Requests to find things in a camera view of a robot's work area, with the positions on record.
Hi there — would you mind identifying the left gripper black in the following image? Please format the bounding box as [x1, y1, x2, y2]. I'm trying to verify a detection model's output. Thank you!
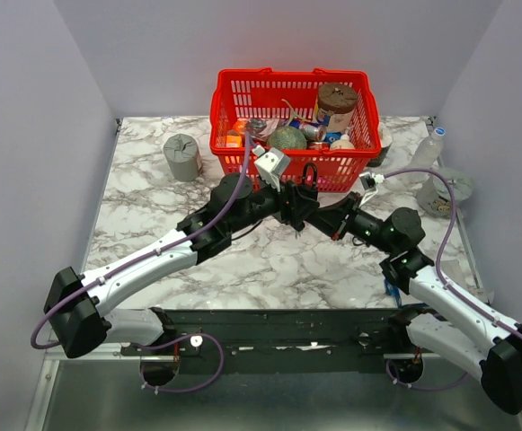
[228, 175, 321, 236]

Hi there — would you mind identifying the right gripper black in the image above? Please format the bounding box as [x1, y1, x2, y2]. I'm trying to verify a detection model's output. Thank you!
[311, 189, 397, 254]

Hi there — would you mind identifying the black padlock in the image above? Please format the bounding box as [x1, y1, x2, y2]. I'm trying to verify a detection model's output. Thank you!
[301, 163, 318, 192]

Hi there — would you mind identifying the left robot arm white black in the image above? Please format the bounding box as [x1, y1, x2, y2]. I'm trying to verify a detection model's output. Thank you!
[44, 164, 320, 358]

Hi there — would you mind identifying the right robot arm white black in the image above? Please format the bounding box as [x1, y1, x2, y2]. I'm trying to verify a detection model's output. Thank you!
[307, 193, 522, 415]

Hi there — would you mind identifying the red soda can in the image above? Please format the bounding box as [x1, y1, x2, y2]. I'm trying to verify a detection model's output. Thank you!
[307, 141, 330, 152]

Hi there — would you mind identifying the green melon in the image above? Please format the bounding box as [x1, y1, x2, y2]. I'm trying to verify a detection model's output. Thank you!
[267, 126, 307, 151]

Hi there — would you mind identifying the red blue drink can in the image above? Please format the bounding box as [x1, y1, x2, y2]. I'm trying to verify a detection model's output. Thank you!
[289, 119, 327, 142]

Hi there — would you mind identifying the white pump bottle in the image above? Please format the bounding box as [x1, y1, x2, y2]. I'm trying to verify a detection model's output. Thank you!
[329, 134, 355, 151]

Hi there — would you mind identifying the crumpled snack packet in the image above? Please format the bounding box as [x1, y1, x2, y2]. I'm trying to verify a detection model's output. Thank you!
[232, 118, 285, 142]

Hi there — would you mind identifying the red plastic basket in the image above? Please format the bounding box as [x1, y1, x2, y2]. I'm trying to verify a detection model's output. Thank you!
[209, 67, 381, 193]

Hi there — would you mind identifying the orange small box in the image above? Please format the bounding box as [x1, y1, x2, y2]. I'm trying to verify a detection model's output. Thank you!
[225, 134, 243, 148]

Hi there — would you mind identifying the blue white booklet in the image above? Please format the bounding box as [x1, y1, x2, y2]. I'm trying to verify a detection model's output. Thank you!
[384, 258, 473, 311]

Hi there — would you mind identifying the grey taped can right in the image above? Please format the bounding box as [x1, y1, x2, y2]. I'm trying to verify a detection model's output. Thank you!
[416, 167, 473, 218]

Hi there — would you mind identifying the grey taped can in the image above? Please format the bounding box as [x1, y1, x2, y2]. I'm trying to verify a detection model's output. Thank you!
[416, 167, 473, 218]
[163, 134, 202, 182]

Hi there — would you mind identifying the brown lid cylindrical canister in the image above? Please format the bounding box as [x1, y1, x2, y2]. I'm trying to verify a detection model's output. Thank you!
[314, 83, 358, 133]

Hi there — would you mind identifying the clear plastic water bottle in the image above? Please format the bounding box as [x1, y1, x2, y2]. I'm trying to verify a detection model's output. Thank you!
[408, 128, 446, 170]

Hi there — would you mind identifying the grey taped can left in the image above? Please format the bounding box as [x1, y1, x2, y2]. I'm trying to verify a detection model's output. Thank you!
[163, 134, 202, 182]

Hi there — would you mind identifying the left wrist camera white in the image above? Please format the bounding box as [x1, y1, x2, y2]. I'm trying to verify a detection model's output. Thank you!
[254, 148, 291, 192]

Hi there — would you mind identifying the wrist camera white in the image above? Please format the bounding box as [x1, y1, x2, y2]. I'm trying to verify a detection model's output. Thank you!
[254, 148, 291, 192]
[358, 172, 385, 207]

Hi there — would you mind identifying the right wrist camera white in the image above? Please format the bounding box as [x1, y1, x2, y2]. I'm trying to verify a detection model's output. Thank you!
[358, 172, 385, 207]

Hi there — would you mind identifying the black mounting rail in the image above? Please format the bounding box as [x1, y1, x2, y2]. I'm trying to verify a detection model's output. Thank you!
[120, 306, 421, 374]

